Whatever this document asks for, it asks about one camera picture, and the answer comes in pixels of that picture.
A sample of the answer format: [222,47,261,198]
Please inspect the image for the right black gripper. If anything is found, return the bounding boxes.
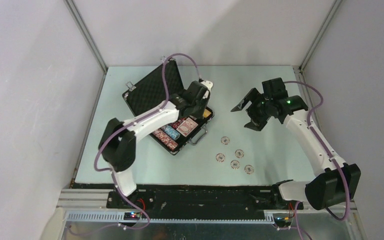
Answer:
[231,88,273,131]

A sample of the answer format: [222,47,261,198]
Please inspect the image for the light blue chip stack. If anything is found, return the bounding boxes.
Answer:
[163,124,181,141]

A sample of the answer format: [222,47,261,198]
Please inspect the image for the black poker set case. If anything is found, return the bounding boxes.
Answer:
[122,58,214,155]

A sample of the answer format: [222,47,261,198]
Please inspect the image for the white red chip stack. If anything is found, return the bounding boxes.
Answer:
[214,136,255,175]

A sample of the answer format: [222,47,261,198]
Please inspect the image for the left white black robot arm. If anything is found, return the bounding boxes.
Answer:
[96,79,214,208]

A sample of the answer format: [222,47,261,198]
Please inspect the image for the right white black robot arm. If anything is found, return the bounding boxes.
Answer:
[232,77,361,210]

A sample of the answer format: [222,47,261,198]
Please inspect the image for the yellow poker chip stack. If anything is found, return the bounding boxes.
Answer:
[202,109,212,118]

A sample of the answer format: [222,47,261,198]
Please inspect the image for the red playing card deck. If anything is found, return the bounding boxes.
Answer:
[176,117,198,137]

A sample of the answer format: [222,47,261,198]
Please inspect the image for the red dice in case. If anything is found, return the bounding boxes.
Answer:
[170,118,185,129]

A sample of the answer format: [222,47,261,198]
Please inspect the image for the red white chip row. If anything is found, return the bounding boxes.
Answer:
[152,129,178,151]

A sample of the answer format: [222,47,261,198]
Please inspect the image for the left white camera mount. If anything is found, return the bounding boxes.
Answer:
[199,78,214,99]

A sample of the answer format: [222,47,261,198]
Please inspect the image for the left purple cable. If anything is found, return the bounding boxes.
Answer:
[93,52,201,231]

